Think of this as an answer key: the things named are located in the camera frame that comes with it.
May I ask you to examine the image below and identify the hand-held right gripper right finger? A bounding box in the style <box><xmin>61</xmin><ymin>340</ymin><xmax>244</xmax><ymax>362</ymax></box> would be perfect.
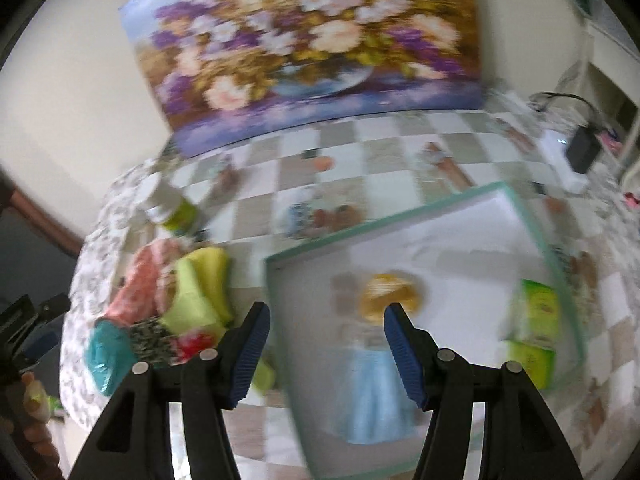
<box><xmin>384</xmin><ymin>303</ymin><xmax>583</xmax><ymax>480</ymax></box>

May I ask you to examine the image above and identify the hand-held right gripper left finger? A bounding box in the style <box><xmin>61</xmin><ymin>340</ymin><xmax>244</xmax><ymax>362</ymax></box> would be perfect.
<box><xmin>67</xmin><ymin>301</ymin><xmax>272</xmax><ymax>480</ymax></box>

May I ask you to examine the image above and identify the red white scrunchie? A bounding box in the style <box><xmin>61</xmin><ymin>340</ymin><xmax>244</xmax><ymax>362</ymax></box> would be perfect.
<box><xmin>172</xmin><ymin>330</ymin><xmax>218</xmax><ymax>363</ymax></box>

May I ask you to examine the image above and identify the lime green cloth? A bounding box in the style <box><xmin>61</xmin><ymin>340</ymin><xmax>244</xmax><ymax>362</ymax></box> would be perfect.
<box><xmin>160</xmin><ymin>260</ymin><xmax>276</xmax><ymax>393</ymax></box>

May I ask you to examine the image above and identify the yellow sponge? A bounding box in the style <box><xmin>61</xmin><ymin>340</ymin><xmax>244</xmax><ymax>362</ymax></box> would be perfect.
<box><xmin>184</xmin><ymin>247</ymin><xmax>236</xmax><ymax>326</ymax></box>

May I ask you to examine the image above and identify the leopard print scrunchie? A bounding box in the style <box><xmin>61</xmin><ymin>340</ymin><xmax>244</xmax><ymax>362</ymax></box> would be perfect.
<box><xmin>127</xmin><ymin>320</ymin><xmax>176</xmax><ymax>366</ymax></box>

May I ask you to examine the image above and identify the pink white knitted cloth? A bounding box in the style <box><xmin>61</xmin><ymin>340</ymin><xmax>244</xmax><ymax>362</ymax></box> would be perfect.
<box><xmin>102</xmin><ymin>240</ymin><xmax>186</xmax><ymax>326</ymax></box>

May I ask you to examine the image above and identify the white box with teal rim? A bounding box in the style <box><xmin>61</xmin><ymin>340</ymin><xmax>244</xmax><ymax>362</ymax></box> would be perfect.
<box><xmin>263</xmin><ymin>182</ymin><xmax>588</xmax><ymax>480</ymax></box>

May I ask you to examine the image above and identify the person's left hand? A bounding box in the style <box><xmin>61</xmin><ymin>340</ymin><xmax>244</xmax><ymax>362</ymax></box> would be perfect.
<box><xmin>15</xmin><ymin>374</ymin><xmax>58</xmax><ymax>467</ymax></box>

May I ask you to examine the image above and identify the grey floral table cover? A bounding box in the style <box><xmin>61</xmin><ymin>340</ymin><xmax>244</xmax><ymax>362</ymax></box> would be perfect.
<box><xmin>60</xmin><ymin>157</ymin><xmax>171</xmax><ymax>431</ymax></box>

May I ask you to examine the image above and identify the dark cabinet with brown trim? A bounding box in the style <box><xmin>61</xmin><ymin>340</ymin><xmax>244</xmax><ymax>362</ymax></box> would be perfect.
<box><xmin>0</xmin><ymin>170</ymin><xmax>86</xmax><ymax>321</ymax></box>

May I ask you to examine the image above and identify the green carton box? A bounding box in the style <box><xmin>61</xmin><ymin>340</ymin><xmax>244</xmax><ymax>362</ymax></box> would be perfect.
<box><xmin>502</xmin><ymin>279</ymin><xmax>560</xmax><ymax>391</ymax></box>

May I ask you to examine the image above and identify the white bottle with green label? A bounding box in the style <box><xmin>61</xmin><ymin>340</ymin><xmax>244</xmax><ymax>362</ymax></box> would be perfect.
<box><xmin>145</xmin><ymin>180</ymin><xmax>206</xmax><ymax>236</ymax></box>

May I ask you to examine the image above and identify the checkered printed tablecloth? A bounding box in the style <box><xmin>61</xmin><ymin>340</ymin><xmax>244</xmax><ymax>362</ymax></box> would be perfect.
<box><xmin>60</xmin><ymin>90</ymin><xmax>640</xmax><ymax>480</ymax></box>

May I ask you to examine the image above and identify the white power strip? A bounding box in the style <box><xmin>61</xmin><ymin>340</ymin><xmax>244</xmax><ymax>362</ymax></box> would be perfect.
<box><xmin>542</xmin><ymin>130</ymin><xmax>588</xmax><ymax>196</ymax></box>

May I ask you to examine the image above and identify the black power adapter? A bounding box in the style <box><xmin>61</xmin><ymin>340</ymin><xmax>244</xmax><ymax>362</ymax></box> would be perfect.
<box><xmin>565</xmin><ymin>125</ymin><xmax>603</xmax><ymax>173</ymax></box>

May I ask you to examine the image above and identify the floral painting canvas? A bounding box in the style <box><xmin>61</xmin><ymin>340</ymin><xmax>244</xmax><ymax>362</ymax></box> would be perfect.
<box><xmin>119</xmin><ymin>0</ymin><xmax>485</xmax><ymax>158</ymax></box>

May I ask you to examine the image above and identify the white shelf unit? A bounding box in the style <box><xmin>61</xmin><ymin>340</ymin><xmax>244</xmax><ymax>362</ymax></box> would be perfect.
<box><xmin>580</xmin><ymin>10</ymin><xmax>640</xmax><ymax>186</ymax></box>

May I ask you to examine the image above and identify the black cable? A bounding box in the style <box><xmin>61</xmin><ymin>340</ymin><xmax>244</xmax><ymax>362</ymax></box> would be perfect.
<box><xmin>530</xmin><ymin>91</ymin><xmax>601</xmax><ymax>126</ymax></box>

